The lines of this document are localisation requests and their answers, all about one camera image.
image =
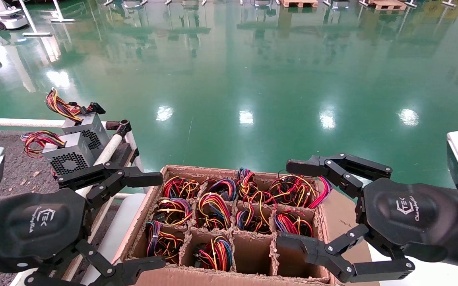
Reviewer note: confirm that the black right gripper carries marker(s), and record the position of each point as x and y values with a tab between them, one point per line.
408	214

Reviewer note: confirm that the short white crossbar pipe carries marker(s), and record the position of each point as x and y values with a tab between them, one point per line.
119	196

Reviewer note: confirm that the white stand foot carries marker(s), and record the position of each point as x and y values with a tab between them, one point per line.
410	4
108	2
449	3

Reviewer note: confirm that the white table edge pipe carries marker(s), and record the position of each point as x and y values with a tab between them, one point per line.
14	122

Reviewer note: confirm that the wooden pallet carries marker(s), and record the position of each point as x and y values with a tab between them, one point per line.
298	3
388	4

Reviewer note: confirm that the cardboard box with dividers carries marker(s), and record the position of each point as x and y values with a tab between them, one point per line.
253	254

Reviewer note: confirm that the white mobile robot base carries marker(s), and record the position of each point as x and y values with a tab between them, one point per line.
6	18

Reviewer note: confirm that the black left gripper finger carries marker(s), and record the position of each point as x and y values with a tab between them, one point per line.
141	179

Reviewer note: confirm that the white floor stand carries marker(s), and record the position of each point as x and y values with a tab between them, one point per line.
64	20
38	34

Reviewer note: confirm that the long white rail pipe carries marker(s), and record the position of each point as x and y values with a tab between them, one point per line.
109	147

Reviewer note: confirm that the black pipe joint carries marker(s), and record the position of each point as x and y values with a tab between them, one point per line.
122	127

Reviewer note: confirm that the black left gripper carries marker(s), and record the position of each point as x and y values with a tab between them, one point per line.
34	226

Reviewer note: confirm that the black table edge strip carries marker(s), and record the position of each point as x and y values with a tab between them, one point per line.
127	153

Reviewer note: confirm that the white pipe leg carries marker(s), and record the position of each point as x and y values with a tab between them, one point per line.
131	141

